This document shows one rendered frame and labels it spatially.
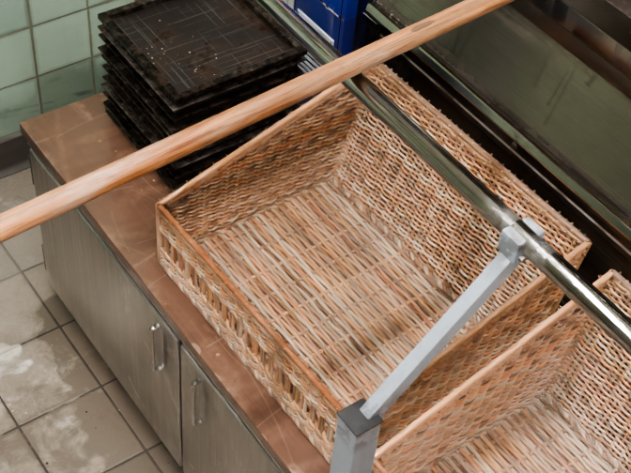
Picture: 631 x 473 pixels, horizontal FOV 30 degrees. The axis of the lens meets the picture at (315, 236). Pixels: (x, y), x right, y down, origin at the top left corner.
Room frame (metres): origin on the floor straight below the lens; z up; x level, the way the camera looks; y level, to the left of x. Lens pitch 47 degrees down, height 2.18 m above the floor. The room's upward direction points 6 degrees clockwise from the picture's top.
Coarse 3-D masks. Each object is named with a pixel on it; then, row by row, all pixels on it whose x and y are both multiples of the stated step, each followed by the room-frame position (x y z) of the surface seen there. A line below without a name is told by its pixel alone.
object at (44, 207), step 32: (480, 0) 1.40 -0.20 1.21; (512, 0) 1.44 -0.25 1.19; (416, 32) 1.32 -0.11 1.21; (352, 64) 1.24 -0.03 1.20; (256, 96) 1.15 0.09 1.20; (288, 96) 1.16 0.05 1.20; (192, 128) 1.08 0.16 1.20; (224, 128) 1.09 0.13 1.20; (128, 160) 1.01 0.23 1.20; (160, 160) 1.02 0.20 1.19; (64, 192) 0.95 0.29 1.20; (96, 192) 0.96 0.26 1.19; (0, 224) 0.89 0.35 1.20; (32, 224) 0.90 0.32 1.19
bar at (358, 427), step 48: (384, 96) 1.21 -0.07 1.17; (432, 144) 1.13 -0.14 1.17; (480, 192) 1.05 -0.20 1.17; (528, 240) 0.98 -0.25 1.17; (480, 288) 0.95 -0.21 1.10; (576, 288) 0.91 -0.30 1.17; (432, 336) 0.92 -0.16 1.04; (624, 336) 0.85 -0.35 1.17; (384, 384) 0.88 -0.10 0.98; (336, 432) 0.85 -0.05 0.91
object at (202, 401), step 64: (64, 128) 1.73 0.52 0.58; (128, 192) 1.57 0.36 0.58; (64, 256) 1.63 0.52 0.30; (128, 256) 1.41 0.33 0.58; (128, 320) 1.42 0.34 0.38; (192, 320) 1.28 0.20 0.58; (128, 384) 1.44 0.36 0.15; (192, 384) 1.20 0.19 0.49; (256, 384) 1.16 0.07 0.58; (192, 448) 1.24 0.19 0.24; (256, 448) 1.08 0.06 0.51
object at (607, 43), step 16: (544, 0) 1.49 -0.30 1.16; (560, 0) 1.47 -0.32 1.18; (576, 0) 1.47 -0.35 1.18; (592, 0) 1.47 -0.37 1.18; (560, 16) 1.46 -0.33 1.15; (576, 16) 1.44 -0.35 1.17; (592, 16) 1.43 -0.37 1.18; (608, 16) 1.44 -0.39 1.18; (624, 16) 1.44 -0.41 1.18; (576, 32) 1.43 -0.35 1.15; (592, 32) 1.41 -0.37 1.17; (608, 32) 1.40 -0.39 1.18; (624, 32) 1.40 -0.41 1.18; (592, 48) 1.41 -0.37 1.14; (608, 48) 1.38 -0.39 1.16; (624, 48) 1.37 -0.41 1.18; (624, 64) 1.36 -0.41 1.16
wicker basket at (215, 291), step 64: (320, 128) 1.63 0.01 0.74; (448, 128) 1.54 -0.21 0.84; (192, 192) 1.44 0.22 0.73; (256, 192) 1.53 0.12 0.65; (320, 192) 1.61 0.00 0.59; (384, 192) 1.57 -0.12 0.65; (448, 192) 1.49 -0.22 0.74; (192, 256) 1.31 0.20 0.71; (256, 256) 1.43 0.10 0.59; (320, 256) 1.45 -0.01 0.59; (384, 256) 1.46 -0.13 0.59; (448, 256) 1.43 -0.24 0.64; (576, 256) 1.28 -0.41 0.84; (256, 320) 1.17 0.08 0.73; (320, 320) 1.30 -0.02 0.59; (384, 320) 1.31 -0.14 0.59; (512, 320) 1.20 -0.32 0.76; (320, 384) 1.06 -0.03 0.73; (448, 384) 1.12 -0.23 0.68; (320, 448) 1.04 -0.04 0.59
